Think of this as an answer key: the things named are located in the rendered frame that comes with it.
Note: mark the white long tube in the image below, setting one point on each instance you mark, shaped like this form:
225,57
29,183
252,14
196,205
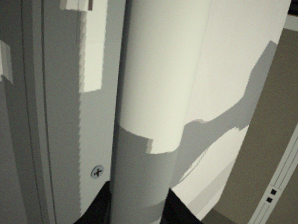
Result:
160,51

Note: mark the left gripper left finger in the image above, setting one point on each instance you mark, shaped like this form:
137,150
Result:
99,210

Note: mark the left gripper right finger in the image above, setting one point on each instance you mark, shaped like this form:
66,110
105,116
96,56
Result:
176,212

